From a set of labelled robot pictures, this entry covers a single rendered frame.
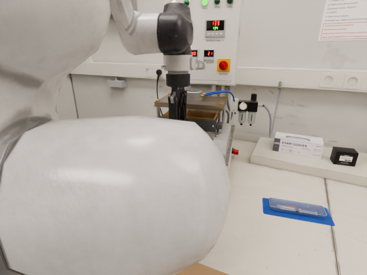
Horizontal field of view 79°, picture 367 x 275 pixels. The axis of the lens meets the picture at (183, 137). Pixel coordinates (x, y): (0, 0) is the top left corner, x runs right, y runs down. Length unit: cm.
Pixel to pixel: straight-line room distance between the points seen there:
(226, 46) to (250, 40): 42
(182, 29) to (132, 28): 12
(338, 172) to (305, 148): 19
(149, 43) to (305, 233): 74
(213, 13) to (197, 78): 27
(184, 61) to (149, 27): 14
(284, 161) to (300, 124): 34
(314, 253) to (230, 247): 24
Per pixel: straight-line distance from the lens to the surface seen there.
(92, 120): 16
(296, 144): 128
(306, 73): 137
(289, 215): 93
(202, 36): 105
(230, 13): 104
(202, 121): 85
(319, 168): 121
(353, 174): 124
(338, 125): 148
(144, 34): 60
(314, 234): 88
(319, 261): 81
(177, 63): 67
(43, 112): 21
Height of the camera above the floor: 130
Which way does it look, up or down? 21 degrees down
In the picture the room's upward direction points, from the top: straight up
